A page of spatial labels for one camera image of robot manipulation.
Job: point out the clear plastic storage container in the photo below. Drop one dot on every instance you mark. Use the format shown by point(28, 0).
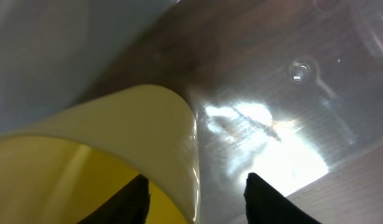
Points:
point(290, 90)

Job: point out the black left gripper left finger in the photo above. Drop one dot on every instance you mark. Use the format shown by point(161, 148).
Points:
point(130, 205)

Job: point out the yellow plastic cup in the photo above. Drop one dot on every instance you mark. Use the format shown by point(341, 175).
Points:
point(63, 168)

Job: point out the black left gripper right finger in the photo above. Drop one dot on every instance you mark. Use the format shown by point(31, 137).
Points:
point(265, 205)

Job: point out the grey plastic cup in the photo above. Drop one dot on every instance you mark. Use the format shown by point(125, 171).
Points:
point(51, 51)

